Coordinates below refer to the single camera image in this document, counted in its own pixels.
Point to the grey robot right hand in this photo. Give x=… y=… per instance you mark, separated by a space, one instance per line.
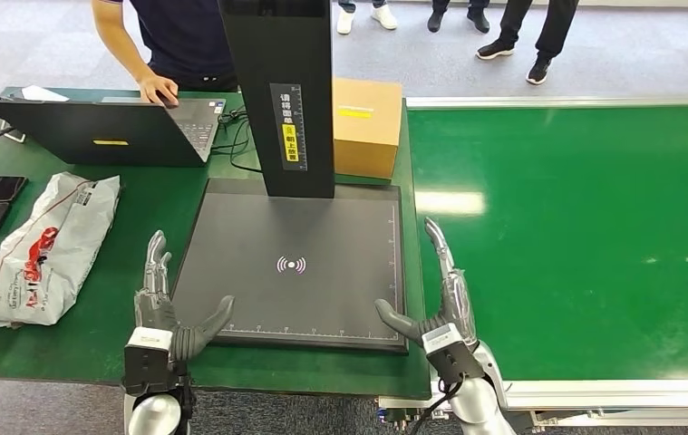
x=457 y=300

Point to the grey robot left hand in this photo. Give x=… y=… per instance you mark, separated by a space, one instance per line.
x=154 y=306

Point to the white red-printed plastic mailer package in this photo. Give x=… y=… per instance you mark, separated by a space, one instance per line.
x=55 y=252

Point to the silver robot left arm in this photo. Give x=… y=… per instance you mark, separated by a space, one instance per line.
x=154 y=414

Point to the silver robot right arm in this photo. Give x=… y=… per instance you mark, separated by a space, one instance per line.
x=481 y=402

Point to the green conveyor belt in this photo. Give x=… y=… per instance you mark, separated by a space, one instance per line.
x=590 y=210

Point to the brown cardboard delivery box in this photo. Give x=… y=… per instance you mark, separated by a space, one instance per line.
x=366 y=138

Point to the green table mat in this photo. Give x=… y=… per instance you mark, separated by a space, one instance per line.
x=139 y=198

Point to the black scanner base platform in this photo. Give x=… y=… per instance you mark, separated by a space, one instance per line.
x=319 y=300

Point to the black laptop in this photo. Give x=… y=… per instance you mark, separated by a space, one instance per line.
x=109 y=132

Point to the white paper sheet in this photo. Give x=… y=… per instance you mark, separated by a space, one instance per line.
x=43 y=93

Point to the black scanner column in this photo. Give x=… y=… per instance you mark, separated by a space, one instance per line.
x=277 y=60

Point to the person with black shoes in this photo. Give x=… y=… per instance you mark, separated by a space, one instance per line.
x=478 y=18

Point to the person with black sneakers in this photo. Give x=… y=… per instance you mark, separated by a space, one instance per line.
x=554 y=30

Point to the person with white shoes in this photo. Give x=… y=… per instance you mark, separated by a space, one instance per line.
x=384 y=15

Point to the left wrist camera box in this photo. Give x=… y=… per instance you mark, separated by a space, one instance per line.
x=148 y=360

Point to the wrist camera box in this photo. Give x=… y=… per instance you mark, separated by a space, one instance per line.
x=448 y=354
x=148 y=360

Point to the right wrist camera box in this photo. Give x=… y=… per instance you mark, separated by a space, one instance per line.
x=448 y=354

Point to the aluminium conveyor frame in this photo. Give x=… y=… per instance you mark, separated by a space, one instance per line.
x=650 y=395

